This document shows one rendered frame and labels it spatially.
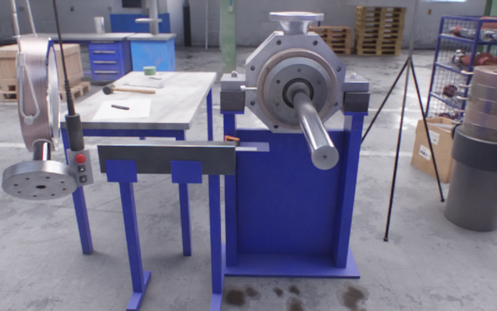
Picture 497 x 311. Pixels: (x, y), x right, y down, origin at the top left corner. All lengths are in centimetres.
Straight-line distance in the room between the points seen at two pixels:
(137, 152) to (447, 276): 187
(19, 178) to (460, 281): 226
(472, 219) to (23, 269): 290
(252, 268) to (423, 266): 102
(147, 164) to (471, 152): 206
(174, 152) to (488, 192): 211
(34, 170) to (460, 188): 263
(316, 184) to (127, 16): 1078
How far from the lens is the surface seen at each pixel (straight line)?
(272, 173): 224
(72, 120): 134
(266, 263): 244
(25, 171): 122
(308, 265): 244
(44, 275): 264
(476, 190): 305
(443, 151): 380
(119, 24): 1267
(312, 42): 194
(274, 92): 180
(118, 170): 190
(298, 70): 180
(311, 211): 237
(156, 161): 184
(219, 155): 178
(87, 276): 253
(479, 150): 291
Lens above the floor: 148
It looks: 22 degrees down
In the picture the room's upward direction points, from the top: straight up
